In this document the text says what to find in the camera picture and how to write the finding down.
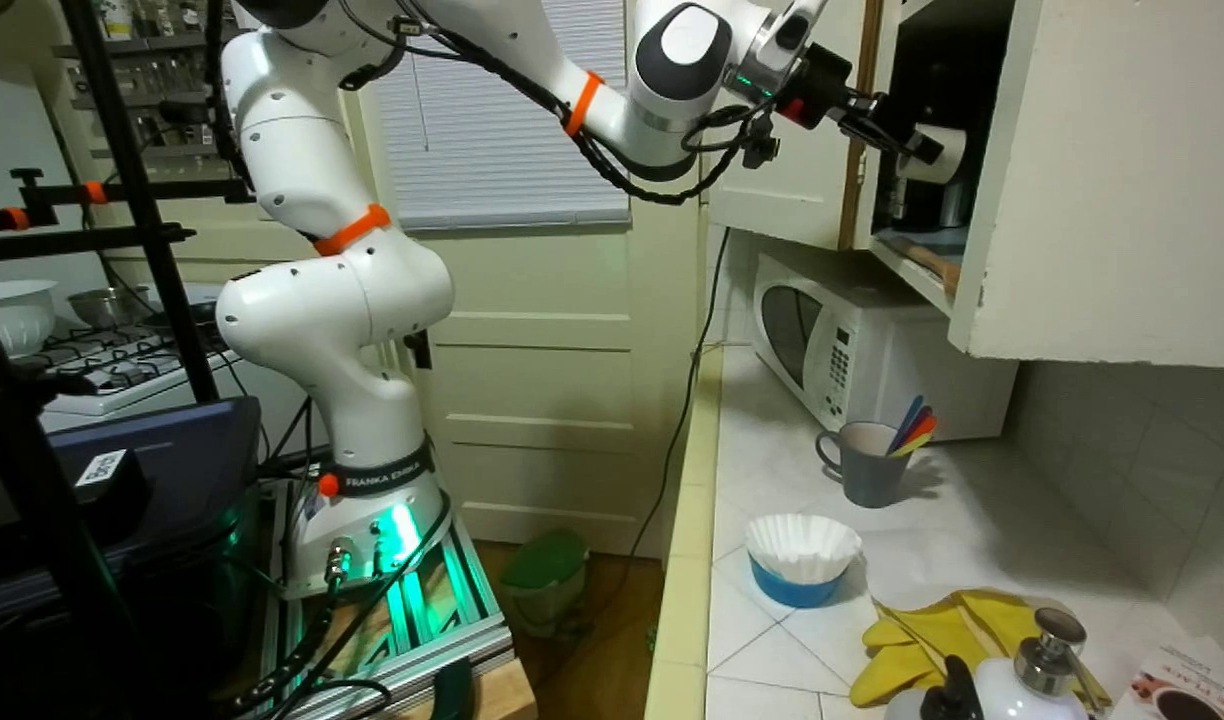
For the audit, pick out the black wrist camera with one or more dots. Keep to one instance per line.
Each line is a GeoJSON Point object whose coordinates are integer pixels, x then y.
{"type": "Point", "coordinates": [758, 141]}

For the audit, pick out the white stove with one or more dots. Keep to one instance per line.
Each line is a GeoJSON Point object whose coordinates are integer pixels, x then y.
{"type": "Point", "coordinates": [133, 360]}

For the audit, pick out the white kettle with knob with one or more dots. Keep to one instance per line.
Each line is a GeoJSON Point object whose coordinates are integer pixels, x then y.
{"type": "Point", "coordinates": [1035, 685]}

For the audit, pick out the white bowl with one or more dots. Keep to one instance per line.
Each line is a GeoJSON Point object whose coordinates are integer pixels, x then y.
{"type": "Point", "coordinates": [13, 312]}

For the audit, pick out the multicoloured utensil bundle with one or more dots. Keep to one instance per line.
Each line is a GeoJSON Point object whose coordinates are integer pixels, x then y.
{"type": "Point", "coordinates": [919, 425]}

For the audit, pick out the black tripod stand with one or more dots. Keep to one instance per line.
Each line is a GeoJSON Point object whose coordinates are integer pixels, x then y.
{"type": "Point", "coordinates": [116, 135]}

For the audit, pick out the white microwave oven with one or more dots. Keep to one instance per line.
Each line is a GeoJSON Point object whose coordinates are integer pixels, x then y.
{"type": "Point", "coordinates": [837, 355]}

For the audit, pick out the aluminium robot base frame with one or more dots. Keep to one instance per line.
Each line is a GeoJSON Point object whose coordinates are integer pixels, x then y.
{"type": "Point", "coordinates": [426, 613]}

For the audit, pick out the closed cream cabinet door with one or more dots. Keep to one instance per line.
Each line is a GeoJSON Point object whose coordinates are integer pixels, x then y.
{"type": "Point", "coordinates": [796, 203]}

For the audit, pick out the green bucket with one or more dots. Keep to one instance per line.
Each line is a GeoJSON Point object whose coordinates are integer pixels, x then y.
{"type": "Point", "coordinates": [550, 573]}

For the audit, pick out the cream panelled door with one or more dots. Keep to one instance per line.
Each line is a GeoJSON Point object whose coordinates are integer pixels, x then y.
{"type": "Point", "coordinates": [545, 386]}

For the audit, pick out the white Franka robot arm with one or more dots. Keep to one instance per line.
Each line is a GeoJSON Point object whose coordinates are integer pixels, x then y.
{"type": "Point", "coordinates": [347, 321]}

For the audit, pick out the white coffee filter stack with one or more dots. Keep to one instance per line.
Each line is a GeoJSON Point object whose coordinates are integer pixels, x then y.
{"type": "Point", "coordinates": [806, 547]}

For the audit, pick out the red and white paper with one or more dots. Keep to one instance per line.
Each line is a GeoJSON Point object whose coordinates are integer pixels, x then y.
{"type": "Point", "coordinates": [1192, 685]}

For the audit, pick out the open cream cabinet door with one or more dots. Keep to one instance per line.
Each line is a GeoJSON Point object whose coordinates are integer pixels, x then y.
{"type": "Point", "coordinates": [1133, 174]}

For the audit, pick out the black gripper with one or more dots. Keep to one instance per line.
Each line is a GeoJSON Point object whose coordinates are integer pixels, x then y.
{"type": "Point", "coordinates": [813, 86]}

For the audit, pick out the dark blue case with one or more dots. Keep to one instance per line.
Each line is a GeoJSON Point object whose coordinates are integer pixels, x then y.
{"type": "Point", "coordinates": [175, 461]}

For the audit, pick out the white tape roll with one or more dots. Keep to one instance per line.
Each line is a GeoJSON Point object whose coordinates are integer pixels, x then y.
{"type": "Point", "coordinates": [955, 153]}

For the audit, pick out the black bar with orange clamps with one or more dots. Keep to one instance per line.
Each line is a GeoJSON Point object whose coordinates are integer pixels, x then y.
{"type": "Point", "coordinates": [55, 241]}

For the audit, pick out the metal shelf rack with jars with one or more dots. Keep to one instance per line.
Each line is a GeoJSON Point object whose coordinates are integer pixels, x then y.
{"type": "Point", "coordinates": [166, 104]}

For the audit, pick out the blue bowl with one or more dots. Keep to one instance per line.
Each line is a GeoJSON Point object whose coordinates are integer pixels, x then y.
{"type": "Point", "coordinates": [796, 588]}

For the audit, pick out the white window blind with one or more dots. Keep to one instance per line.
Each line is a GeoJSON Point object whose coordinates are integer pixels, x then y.
{"type": "Point", "coordinates": [493, 146]}

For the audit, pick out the grey mug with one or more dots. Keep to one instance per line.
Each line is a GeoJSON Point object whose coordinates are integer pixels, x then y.
{"type": "Point", "coordinates": [870, 467]}

